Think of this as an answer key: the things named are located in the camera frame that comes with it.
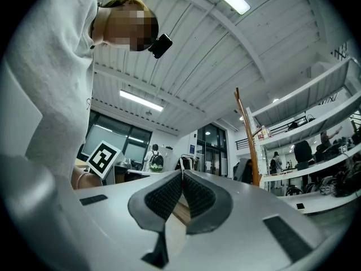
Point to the person's left forearm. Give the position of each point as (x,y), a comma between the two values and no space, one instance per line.
(84,181)

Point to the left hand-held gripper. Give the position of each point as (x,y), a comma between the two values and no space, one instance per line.
(102,159)

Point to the person's head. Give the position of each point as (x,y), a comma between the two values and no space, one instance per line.
(124,24)

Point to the black head camera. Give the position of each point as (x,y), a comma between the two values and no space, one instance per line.
(160,46)

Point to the black phone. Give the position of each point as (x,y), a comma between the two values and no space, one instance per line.
(300,206)

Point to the wooden coat rack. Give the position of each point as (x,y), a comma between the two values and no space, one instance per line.
(248,128)

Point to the blue wall poster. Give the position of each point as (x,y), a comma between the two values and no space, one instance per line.
(192,149)

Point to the white metal shelving unit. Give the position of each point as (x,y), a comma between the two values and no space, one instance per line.
(296,106)

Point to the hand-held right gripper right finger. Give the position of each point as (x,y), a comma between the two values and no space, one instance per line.
(242,207)

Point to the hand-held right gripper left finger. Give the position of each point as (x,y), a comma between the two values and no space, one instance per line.
(121,207)

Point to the clear plastic bottle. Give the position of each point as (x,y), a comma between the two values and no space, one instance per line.
(265,133)

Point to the person's white shirt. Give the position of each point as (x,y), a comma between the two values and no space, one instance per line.
(56,80)

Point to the black framed glass door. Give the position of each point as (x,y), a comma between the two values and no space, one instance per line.
(211,151)

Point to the clothes rail with garments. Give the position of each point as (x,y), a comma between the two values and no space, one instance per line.
(187,162)

